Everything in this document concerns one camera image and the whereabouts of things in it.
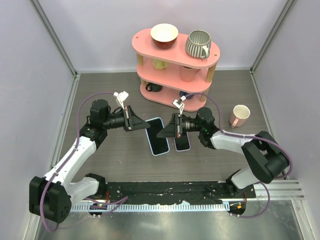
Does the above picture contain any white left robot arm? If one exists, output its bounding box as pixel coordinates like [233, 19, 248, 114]
[29, 99, 150, 224]

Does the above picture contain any dark blue mug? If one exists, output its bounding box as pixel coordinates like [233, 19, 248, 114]
[179, 91, 194, 100]

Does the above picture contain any grey striped mug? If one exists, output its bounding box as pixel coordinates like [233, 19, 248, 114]
[185, 30, 212, 59]

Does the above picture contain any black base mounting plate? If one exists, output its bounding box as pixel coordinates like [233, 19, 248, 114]
[77, 180, 257, 206]

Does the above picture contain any yellow mug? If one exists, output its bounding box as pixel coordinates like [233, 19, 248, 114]
[152, 58, 169, 71]

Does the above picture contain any pink mug on table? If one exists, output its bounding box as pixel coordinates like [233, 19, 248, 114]
[228, 104, 251, 128]

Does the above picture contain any white cable duct rail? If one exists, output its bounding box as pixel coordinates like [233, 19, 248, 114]
[71, 201, 230, 213]

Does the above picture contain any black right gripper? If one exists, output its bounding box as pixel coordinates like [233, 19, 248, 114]
[157, 113, 204, 138]

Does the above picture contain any pink three-tier shelf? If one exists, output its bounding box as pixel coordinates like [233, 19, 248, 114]
[132, 28, 221, 106]

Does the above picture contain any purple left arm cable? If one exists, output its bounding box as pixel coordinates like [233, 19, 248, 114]
[39, 91, 129, 232]

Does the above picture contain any red and cream bowl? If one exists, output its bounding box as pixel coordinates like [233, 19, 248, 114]
[150, 23, 179, 50]

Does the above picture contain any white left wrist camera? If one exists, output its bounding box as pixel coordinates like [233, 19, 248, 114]
[113, 91, 129, 109]

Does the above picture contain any black mug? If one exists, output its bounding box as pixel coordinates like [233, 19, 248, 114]
[145, 82, 163, 93]

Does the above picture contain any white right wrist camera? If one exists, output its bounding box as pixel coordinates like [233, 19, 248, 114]
[172, 96, 186, 115]

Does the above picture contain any pink mug on shelf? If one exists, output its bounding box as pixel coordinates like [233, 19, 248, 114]
[179, 66, 200, 83]

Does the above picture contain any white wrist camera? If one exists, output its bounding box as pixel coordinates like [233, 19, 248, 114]
[113, 91, 129, 109]
[172, 96, 186, 115]

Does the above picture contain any light blue phone case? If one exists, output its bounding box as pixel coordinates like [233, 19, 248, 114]
[144, 116, 171, 157]

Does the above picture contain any dark green smartphone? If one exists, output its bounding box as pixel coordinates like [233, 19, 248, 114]
[145, 118, 169, 155]

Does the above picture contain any lilac phone case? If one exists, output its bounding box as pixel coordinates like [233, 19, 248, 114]
[173, 133, 191, 153]

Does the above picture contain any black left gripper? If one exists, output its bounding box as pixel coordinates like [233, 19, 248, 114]
[103, 105, 150, 132]

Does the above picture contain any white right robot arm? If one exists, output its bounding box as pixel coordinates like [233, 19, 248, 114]
[157, 107, 291, 198]

